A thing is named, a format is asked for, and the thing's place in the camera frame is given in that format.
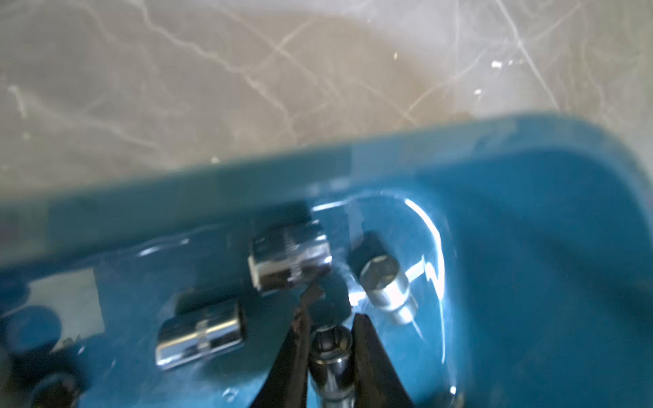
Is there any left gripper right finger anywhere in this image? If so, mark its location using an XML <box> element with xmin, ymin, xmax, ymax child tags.
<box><xmin>351</xmin><ymin>314</ymin><xmax>414</xmax><ymax>407</ymax></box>

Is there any chrome hex socket upright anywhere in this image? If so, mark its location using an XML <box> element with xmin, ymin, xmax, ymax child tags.
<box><xmin>359</xmin><ymin>255</ymin><xmax>418</xmax><ymax>325</ymax></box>

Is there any teal plastic storage box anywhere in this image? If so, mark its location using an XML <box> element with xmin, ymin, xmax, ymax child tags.
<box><xmin>1</xmin><ymin>115</ymin><xmax>652</xmax><ymax>407</ymax></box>

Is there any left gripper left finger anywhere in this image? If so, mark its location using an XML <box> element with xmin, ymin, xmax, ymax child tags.
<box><xmin>249</xmin><ymin>304</ymin><xmax>311</xmax><ymax>408</ymax></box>

